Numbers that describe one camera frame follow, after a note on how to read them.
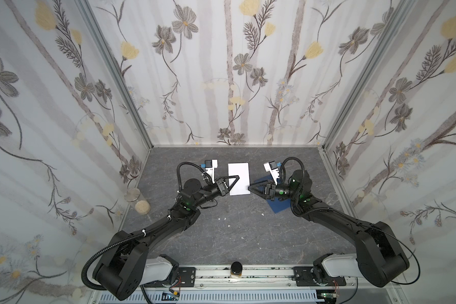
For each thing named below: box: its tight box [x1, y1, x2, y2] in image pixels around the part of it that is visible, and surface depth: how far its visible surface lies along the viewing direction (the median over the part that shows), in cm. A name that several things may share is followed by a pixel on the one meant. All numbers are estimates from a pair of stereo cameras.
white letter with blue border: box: [228, 162, 251, 196], surface depth 74 cm
